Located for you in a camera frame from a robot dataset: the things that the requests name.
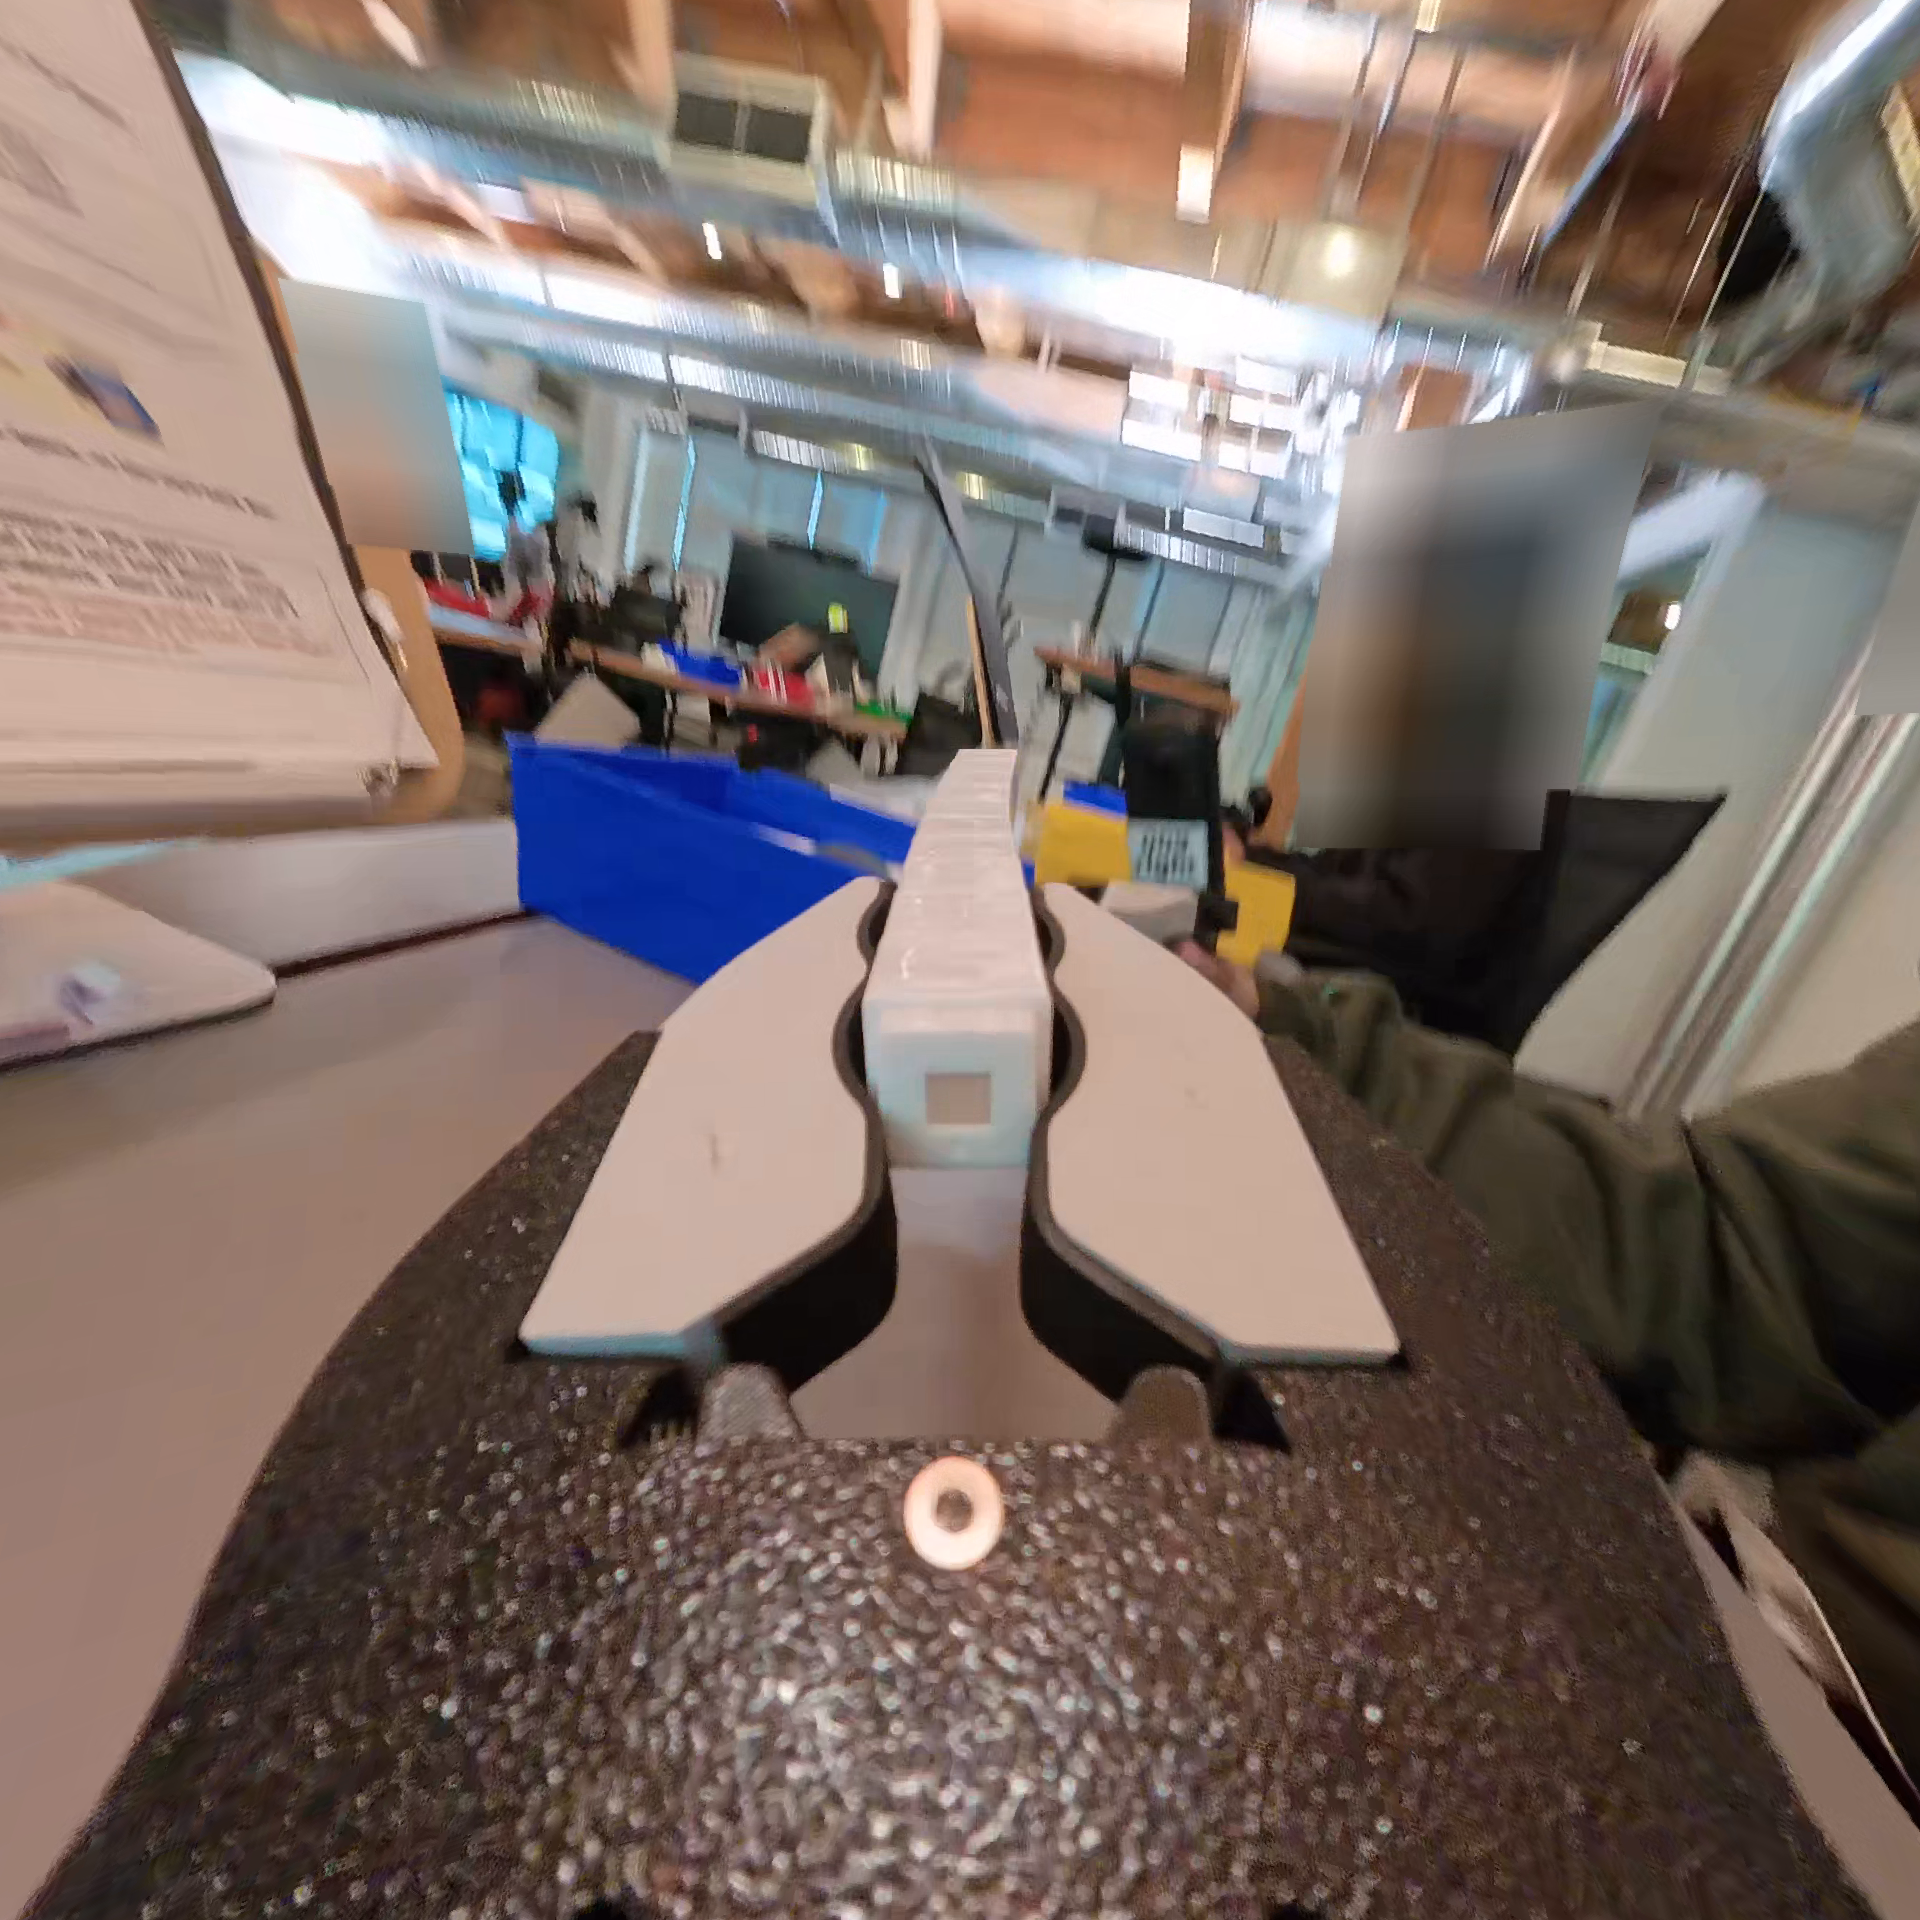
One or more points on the white segmented foam bar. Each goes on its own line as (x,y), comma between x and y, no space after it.
(961,930)

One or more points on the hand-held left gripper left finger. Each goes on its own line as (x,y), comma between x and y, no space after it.
(705,1140)

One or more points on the wooden clipboard stand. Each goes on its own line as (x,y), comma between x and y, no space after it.
(982,631)

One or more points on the black office chair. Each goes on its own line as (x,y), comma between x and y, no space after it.
(1620,884)

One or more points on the long wooden desk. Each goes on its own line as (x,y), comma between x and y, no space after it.
(674,678)

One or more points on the printed instruction sheet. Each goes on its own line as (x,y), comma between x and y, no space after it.
(151,451)

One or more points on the large black screen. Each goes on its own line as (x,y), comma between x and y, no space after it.
(794,592)

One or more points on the small blue storage bin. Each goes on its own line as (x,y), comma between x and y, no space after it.
(1094,799)

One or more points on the person's right hand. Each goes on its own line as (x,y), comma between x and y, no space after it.
(1230,978)

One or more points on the yellow storage bin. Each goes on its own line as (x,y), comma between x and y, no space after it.
(1072,841)

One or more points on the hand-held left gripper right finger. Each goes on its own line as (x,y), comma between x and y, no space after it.
(1200,1170)

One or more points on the wooden standing desk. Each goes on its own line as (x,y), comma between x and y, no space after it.
(1154,682)

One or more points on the person's right forearm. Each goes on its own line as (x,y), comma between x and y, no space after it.
(1575,1200)

